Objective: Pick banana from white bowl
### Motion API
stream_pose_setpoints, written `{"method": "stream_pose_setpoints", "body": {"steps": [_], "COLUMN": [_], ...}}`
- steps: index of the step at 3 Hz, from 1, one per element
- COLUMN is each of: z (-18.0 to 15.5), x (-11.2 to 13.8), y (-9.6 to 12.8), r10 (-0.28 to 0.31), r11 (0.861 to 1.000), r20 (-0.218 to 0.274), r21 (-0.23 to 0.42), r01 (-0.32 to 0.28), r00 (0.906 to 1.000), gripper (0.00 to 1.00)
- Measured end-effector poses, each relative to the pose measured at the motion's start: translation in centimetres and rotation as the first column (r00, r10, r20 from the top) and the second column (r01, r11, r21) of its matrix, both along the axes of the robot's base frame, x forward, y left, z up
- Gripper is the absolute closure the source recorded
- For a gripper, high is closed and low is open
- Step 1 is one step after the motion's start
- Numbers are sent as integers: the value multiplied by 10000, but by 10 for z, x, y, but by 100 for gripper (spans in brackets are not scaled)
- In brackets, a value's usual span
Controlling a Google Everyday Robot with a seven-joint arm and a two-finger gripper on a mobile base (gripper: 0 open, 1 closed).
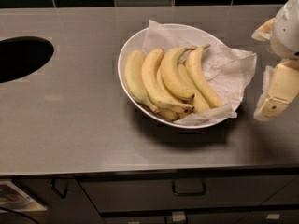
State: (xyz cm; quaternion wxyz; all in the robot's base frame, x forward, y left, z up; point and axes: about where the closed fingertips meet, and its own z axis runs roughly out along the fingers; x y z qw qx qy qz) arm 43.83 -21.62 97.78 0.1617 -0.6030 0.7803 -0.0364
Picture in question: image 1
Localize lower hidden yellow banana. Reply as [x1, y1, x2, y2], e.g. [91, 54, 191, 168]
[178, 63, 210, 113]

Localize grey drawer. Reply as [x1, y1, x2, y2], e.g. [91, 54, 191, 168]
[105, 210, 299, 224]
[81, 175, 299, 213]

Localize white oval bowl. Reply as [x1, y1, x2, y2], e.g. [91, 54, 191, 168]
[118, 21, 243, 129]

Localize under yellow banana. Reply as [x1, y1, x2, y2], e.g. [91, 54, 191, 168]
[157, 69, 192, 121]

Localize black cable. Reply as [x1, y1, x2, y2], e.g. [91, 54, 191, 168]
[0, 206, 41, 224]

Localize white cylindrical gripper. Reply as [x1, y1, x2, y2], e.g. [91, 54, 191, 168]
[251, 0, 299, 121]

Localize black drawer handle centre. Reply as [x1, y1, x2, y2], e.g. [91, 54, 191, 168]
[172, 179, 206, 197]

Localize open drawer with papers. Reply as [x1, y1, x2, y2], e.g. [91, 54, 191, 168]
[0, 180, 48, 212]

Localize lower grey drawer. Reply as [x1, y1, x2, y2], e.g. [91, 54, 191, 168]
[105, 210, 299, 224]

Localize grey drawer front centre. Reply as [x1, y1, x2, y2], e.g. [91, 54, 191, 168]
[81, 175, 299, 213]

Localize black round sink hole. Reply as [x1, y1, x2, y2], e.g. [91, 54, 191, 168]
[0, 36, 54, 83]

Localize white crumpled paper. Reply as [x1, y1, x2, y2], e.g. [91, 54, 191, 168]
[142, 21, 257, 129]

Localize black cabinet handle left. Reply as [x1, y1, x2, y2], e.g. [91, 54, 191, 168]
[50, 178, 68, 199]

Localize grey cabinet door left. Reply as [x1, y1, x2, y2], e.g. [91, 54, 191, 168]
[15, 178, 104, 224]

